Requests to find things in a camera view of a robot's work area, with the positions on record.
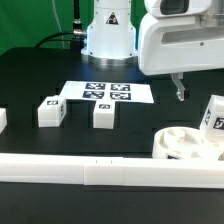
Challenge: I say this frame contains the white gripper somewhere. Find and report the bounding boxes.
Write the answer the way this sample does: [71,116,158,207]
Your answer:
[138,0,224,101]

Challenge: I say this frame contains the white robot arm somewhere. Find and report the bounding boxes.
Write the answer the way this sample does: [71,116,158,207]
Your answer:
[81,0,224,99]

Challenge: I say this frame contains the white sheet with tags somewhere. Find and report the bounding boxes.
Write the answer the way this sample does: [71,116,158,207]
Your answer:
[60,81,154,103]

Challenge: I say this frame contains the green backdrop curtain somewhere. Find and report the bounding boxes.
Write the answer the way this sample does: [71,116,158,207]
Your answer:
[0,0,148,56]

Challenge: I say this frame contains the white block at left edge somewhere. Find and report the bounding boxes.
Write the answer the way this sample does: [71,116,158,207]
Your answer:
[0,108,7,134]

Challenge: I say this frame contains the black cable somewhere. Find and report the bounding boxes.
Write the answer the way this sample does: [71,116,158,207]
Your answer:
[34,0,88,49]

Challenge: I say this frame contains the white U-shaped fence wall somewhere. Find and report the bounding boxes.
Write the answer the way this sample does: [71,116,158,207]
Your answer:
[0,153,224,189]

